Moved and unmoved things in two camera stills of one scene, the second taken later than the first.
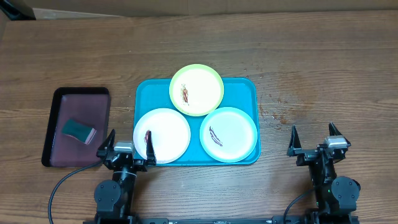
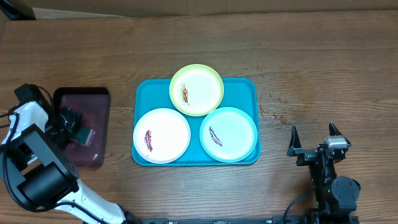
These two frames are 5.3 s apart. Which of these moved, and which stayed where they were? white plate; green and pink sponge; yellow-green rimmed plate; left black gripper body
Moved: left black gripper body
Stayed: white plate; green and pink sponge; yellow-green rimmed plate
